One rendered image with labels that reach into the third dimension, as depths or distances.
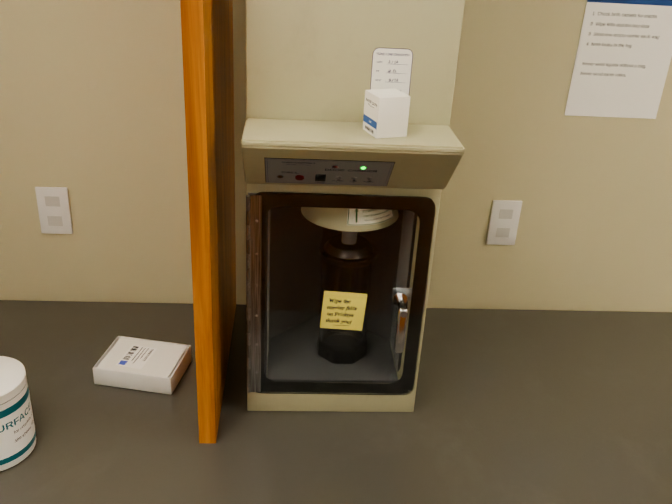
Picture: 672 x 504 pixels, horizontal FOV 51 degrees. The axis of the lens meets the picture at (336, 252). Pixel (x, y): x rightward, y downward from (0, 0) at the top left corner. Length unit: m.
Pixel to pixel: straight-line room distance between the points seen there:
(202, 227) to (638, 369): 1.02
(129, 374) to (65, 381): 0.14
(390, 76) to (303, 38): 0.14
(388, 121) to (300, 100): 0.15
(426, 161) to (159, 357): 0.71
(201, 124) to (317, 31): 0.22
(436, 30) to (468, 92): 0.50
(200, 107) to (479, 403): 0.81
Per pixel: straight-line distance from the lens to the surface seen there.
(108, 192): 1.67
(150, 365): 1.45
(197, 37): 1.00
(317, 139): 1.02
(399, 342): 1.22
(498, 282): 1.79
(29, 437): 1.34
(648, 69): 1.71
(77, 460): 1.32
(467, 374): 1.53
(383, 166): 1.05
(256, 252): 1.18
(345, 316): 1.24
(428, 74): 1.11
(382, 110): 1.02
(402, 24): 1.09
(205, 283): 1.13
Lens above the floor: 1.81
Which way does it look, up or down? 26 degrees down
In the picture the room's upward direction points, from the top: 3 degrees clockwise
